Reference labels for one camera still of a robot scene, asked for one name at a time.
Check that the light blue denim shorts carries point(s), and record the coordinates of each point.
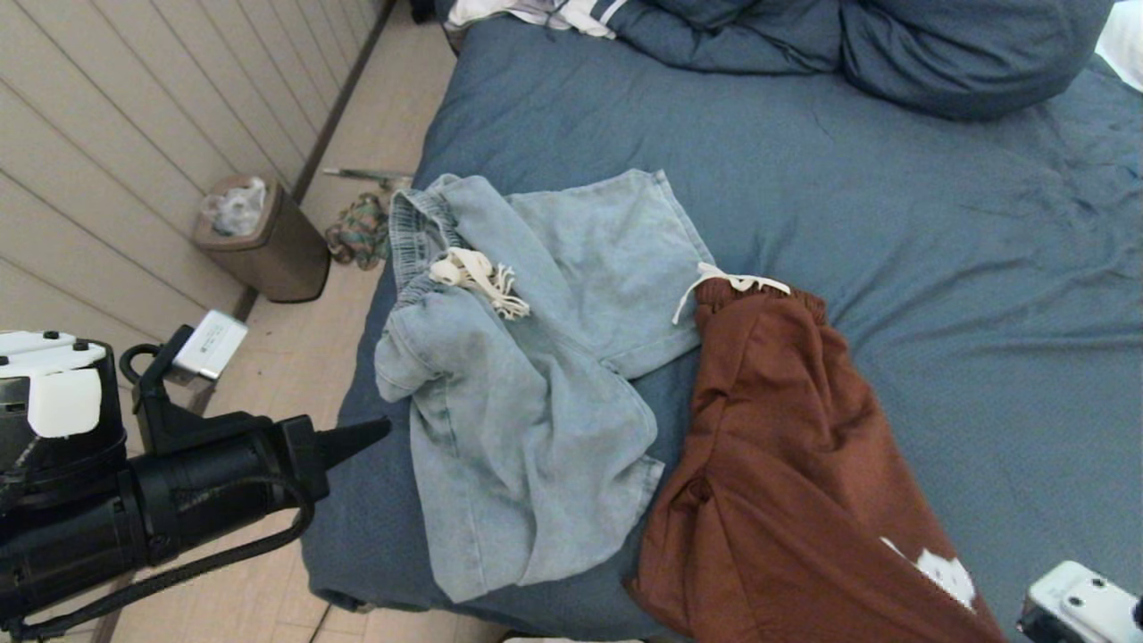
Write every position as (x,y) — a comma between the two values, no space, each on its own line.
(536,375)

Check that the multicoloured rag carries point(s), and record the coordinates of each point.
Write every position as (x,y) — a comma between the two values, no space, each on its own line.
(359,232)

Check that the rust brown shorts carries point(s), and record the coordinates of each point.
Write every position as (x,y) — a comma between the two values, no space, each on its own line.
(786,500)

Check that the white striped garment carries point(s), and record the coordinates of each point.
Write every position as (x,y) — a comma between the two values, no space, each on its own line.
(571,13)

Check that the thin silver metal rod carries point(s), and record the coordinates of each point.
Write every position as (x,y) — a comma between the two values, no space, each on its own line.
(362,174)

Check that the crumpled blue duvet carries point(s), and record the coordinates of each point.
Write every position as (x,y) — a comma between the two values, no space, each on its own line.
(938,54)

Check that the blue bed cover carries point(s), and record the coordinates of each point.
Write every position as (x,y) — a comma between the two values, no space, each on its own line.
(938,223)

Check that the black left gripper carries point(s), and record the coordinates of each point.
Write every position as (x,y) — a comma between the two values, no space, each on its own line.
(179,500)

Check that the white pillow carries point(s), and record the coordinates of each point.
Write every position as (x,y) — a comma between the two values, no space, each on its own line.
(1125,45)

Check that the small black object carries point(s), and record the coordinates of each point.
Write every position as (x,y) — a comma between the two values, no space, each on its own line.
(421,9)

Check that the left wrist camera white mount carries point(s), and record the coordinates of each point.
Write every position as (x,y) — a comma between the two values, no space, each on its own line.
(67,393)

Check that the brown trash bin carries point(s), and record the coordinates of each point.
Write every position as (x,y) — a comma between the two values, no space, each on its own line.
(286,259)

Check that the clear plastic bin bag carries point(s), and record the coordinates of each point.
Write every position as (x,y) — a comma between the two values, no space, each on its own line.
(237,210)

